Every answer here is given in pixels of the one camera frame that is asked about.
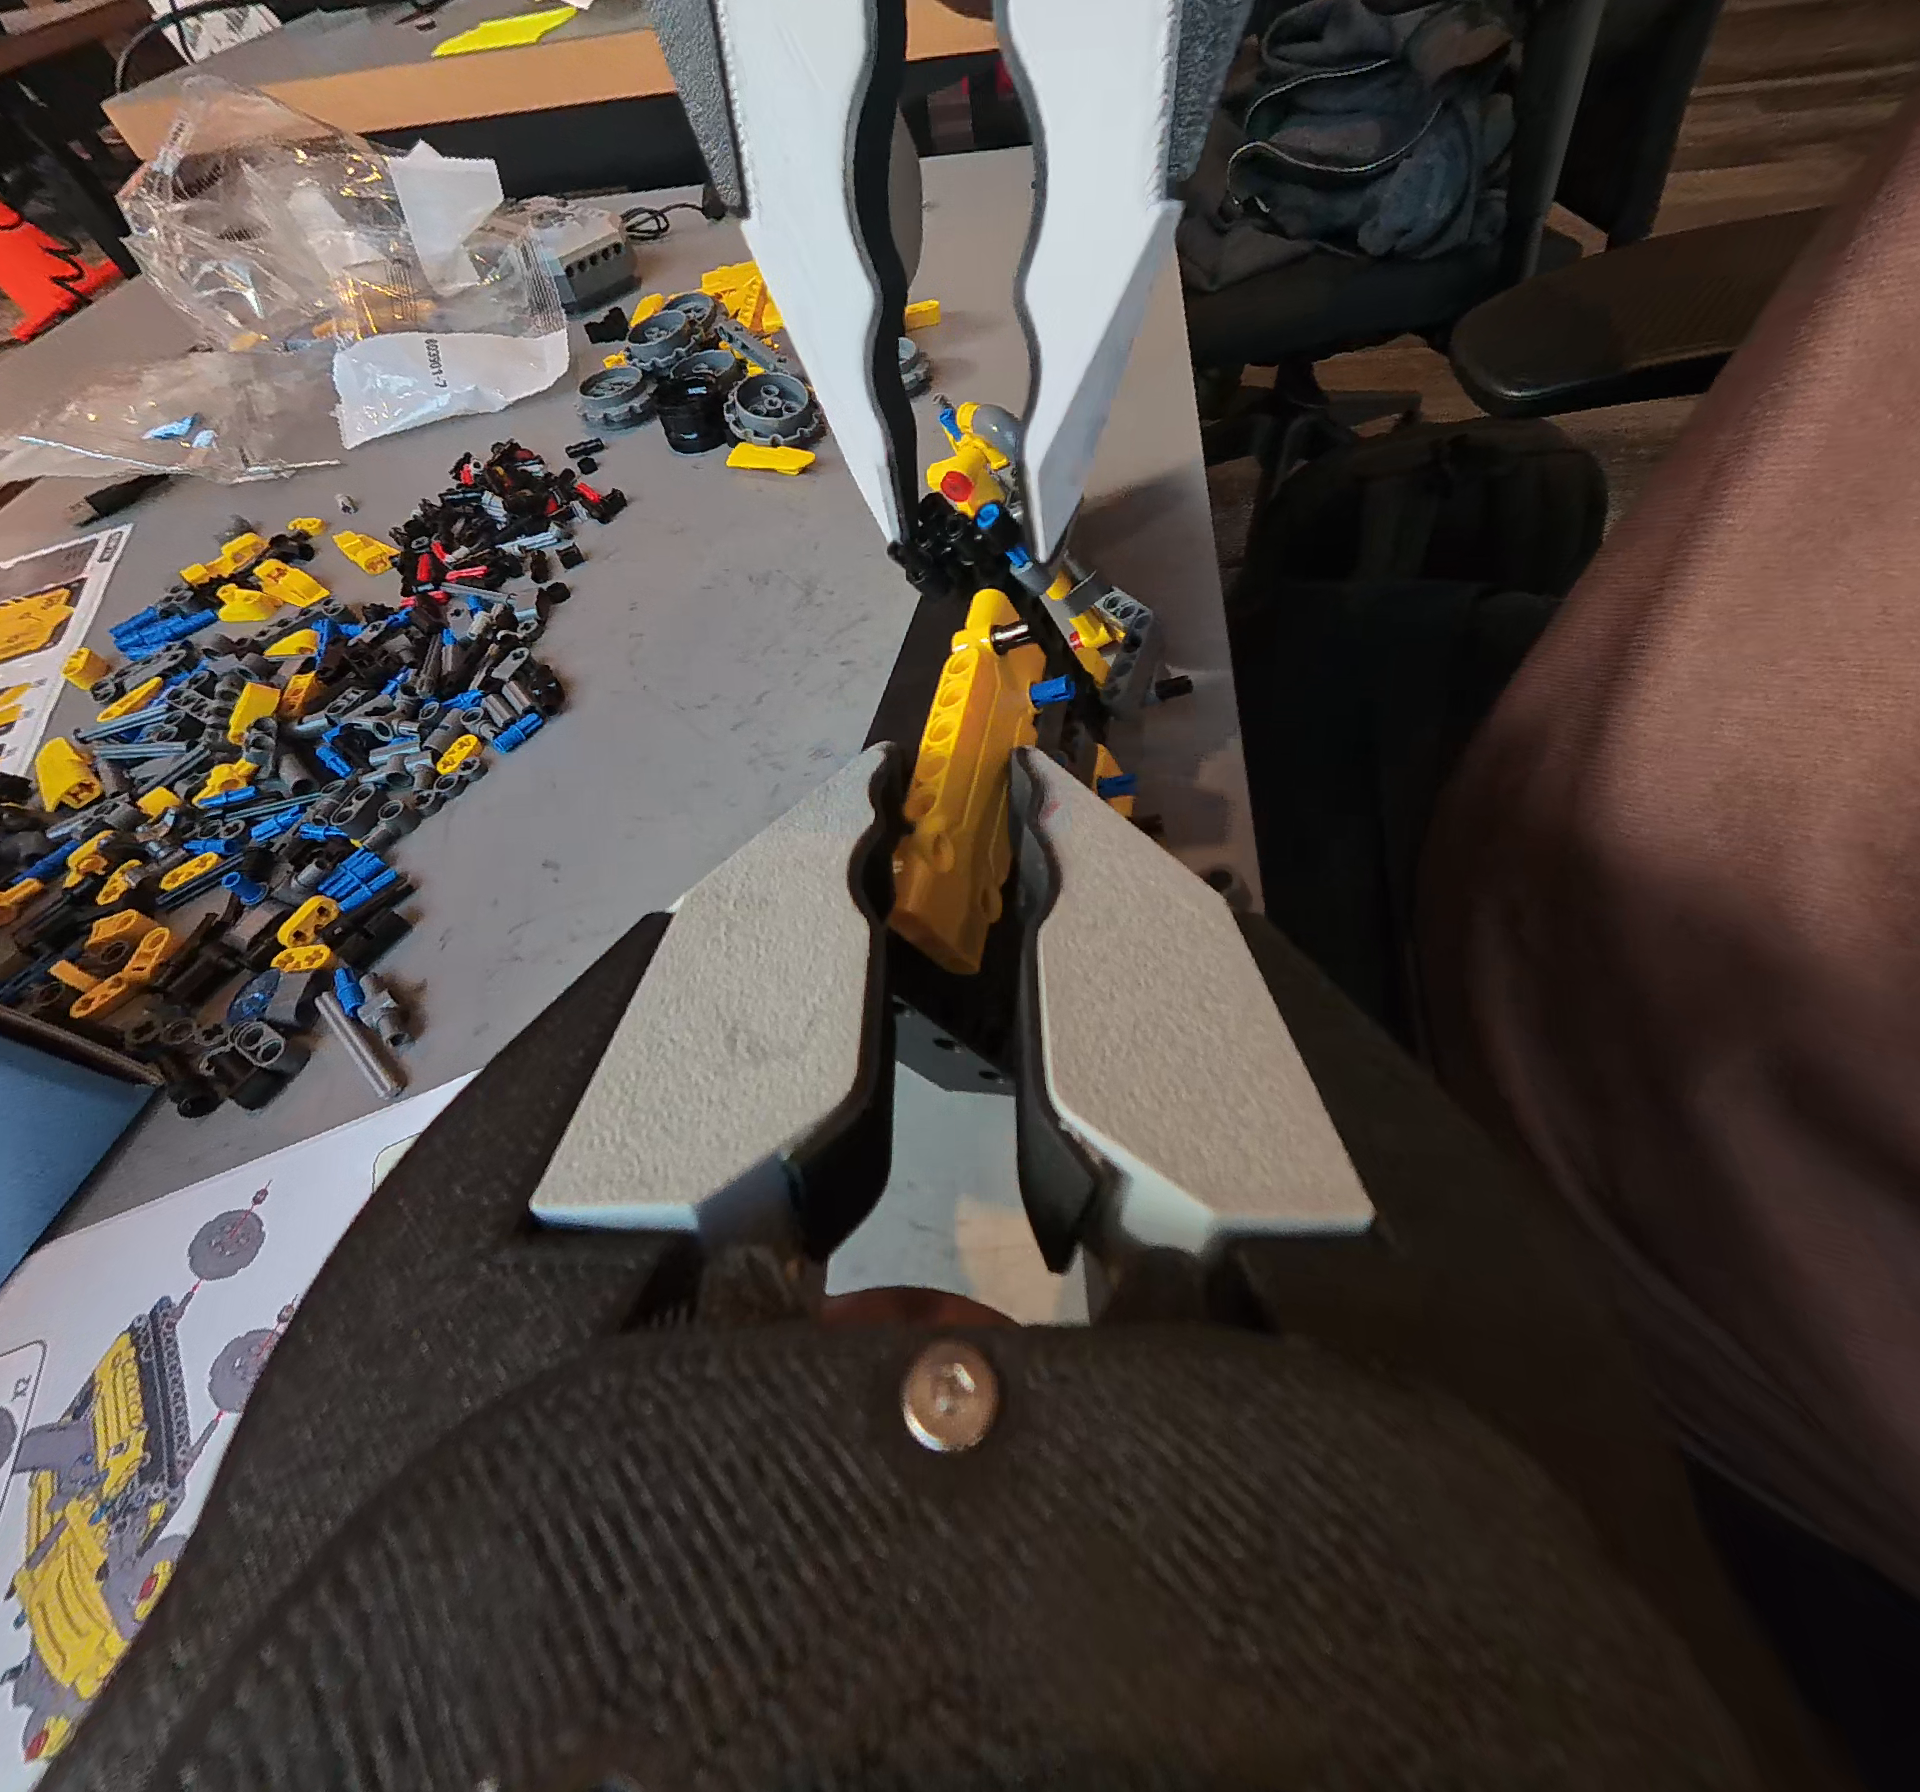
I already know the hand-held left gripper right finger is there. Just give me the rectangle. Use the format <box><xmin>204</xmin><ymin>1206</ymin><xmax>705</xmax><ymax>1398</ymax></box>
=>
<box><xmin>1014</xmin><ymin>750</ymin><xmax>1379</xmax><ymax>1279</ymax></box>

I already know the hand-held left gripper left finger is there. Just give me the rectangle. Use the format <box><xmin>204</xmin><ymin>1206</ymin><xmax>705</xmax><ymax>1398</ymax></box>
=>
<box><xmin>528</xmin><ymin>748</ymin><xmax>903</xmax><ymax>1266</ymax></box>

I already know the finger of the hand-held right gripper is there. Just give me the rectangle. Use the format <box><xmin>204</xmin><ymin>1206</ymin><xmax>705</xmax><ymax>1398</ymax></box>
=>
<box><xmin>1000</xmin><ymin>0</ymin><xmax>1191</xmax><ymax>568</ymax></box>
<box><xmin>689</xmin><ymin>0</ymin><xmax>927</xmax><ymax>583</ymax></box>

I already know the yellow black brick vehicle model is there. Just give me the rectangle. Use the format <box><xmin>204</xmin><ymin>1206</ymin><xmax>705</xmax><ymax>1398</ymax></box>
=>
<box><xmin>883</xmin><ymin>398</ymin><xmax>1177</xmax><ymax>1091</ymax></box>

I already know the black connector with blue pin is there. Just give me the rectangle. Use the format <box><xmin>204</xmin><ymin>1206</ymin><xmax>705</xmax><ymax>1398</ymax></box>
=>
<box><xmin>890</xmin><ymin>491</ymin><xmax>1002</xmax><ymax>599</ymax></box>

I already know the grey desk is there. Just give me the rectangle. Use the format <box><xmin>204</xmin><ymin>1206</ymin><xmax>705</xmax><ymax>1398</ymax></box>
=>
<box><xmin>0</xmin><ymin>143</ymin><xmax>1264</xmax><ymax>1377</ymax></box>

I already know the yellow paper sheet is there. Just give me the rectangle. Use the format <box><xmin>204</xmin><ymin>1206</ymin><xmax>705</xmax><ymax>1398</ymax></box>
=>
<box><xmin>431</xmin><ymin>5</ymin><xmax>582</xmax><ymax>61</ymax></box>

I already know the background wooden table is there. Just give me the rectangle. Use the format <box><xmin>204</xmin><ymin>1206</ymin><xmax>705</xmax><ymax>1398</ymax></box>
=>
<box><xmin>104</xmin><ymin>0</ymin><xmax>1040</xmax><ymax>169</ymax></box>

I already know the grey motor block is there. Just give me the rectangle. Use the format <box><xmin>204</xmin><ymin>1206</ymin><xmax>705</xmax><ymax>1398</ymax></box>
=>
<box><xmin>531</xmin><ymin>205</ymin><xmax>642</xmax><ymax>315</ymax></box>

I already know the black backpack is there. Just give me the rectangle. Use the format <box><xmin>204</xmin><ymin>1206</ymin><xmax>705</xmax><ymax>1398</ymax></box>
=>
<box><xmin>1223</xmin><ymin>0</ymin><xmax>1521</xmax><ymax>267</ymax></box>

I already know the crumpled clear plastic bag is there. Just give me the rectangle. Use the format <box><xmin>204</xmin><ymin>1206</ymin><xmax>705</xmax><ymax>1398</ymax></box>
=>
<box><xmin>0</xmin><ymin>344</ymin><xmax>352</xmax><ymax>484</ymax></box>
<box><xmin>118</xmin><ymin>74</ymin><xmax>552</xmax><ymax>358</ymax></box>

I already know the small white label bag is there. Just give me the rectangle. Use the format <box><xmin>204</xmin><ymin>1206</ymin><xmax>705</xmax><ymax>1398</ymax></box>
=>
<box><xmin>333</xmin><ymin>329</ymin><xmax>575</xmax><ymax>454</ymax></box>

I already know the pile of black red pins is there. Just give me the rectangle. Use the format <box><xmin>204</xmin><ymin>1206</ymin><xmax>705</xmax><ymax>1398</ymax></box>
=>
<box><xmin>398</xmin><ymin>439</ymin><xmax>637</xmax><ymax>599</ymax></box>

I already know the pile of blue grey brick parts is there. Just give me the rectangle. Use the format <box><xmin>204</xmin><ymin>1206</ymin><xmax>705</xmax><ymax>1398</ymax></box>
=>
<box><xmin>0</xmin><ymin>579</ymin><xmax>567</xmax><ymax>1123</ymax></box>

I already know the black office chair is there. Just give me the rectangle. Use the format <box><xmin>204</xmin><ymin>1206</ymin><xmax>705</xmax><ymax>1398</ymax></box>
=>
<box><xmin>1185</xmin><ymin>0</ymin><xmax>1804</xmax><ymax>418</ymax></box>

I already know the black mesh chair armrest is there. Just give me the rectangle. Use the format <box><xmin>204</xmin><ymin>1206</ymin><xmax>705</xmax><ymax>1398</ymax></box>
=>
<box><xmin>1448</xmin><ymin>209</ymin><xmax>1821</xmax><ymax>425</ymax></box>

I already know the open instruction booklet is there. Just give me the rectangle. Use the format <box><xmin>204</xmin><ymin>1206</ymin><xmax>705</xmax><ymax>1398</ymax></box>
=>
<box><xmin>0</xmin><ymin>1072</ymin><xmax>484</xmax><ymax>1767</ymax></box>

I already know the person's brown sweater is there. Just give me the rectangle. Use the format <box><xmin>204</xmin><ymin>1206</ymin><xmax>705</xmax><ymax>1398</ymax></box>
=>
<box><xmin>1419</xmin><ymin>126</ymin><xmax>1920</xmax><ymax>1599</ymax></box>

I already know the cluster of yellow curved panels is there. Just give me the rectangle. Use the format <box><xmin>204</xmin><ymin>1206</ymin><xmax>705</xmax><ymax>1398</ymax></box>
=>
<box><xmin>180</xmin><ymin>519</ymin><xmax>403</xmax><ymax>619</ymax></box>

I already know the blue cardboard kit box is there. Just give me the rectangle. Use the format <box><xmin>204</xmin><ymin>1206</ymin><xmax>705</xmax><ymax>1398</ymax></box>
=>
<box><xmin>0</xmin><ymin>1004</ymin><xmax>172</xmax><ymax>1288</ymax></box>

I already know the yellow printed leaflet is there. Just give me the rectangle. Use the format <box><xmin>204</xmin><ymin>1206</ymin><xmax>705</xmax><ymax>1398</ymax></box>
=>
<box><xmin>0</xmin><ymin>525</ymin><xmax>140</xmax><ymax>777</ymax></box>

